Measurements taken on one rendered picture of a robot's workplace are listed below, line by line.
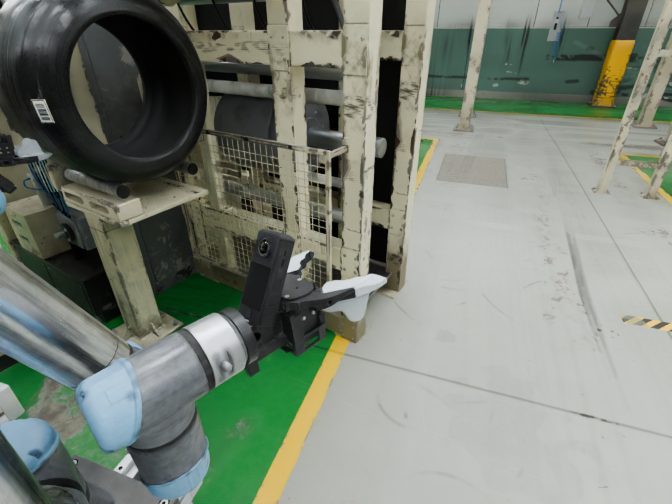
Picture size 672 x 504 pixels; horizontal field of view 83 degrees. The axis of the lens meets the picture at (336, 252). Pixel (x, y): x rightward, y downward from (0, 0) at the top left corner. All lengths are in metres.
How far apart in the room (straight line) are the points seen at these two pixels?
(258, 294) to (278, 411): 1.28
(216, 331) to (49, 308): 0.17
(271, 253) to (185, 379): 0.16
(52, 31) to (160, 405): 1.09
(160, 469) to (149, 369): 0.12
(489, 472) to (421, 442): 0.25
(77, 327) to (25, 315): 0.05
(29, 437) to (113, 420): 0.21
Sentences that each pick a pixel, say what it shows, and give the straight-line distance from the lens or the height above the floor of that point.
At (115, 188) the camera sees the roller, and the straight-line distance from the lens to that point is 1.43.
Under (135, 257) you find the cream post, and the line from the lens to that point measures 1.98.
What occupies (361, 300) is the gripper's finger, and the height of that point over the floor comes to 1.05.
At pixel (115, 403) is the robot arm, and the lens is 0.41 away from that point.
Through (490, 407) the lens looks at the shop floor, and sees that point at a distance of 1.82.
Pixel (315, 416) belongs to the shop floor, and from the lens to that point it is 1.68.
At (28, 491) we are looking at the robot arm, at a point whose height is 1.03.
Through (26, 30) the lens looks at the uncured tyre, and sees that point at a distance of 1.35.
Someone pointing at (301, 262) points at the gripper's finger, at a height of 1.06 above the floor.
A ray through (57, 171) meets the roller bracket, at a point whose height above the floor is 0.92.
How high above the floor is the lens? 1.36
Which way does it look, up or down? 30 degrees down
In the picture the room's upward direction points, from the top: straight up
